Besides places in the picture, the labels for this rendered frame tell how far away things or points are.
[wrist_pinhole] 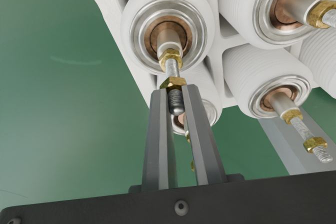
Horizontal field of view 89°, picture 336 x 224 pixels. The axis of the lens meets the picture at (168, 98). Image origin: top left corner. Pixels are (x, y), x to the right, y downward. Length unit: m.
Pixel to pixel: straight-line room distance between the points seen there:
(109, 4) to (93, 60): 0.27
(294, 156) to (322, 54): 0.18
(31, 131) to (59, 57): 0.37
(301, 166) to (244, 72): 0.20
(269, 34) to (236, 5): 0.04
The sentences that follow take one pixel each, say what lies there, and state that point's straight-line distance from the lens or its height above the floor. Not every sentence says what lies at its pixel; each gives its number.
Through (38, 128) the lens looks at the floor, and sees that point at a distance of 0.79.
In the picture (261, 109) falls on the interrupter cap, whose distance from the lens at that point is 0.27.
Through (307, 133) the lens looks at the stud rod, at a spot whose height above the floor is 0.31.
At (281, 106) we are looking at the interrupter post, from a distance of 0.25.
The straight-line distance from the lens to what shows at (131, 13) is 0.17.
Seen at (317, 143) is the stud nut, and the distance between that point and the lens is 0.22.
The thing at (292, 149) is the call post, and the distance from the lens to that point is 0.39.
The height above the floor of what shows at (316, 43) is 0.19.
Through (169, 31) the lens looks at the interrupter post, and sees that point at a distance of 0.17.
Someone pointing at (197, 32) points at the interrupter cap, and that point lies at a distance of 0.18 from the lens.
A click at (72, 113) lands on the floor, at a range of 0.66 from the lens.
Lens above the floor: 0.41
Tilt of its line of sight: 49 degrees down
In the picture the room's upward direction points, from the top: 176 degrees clockwise
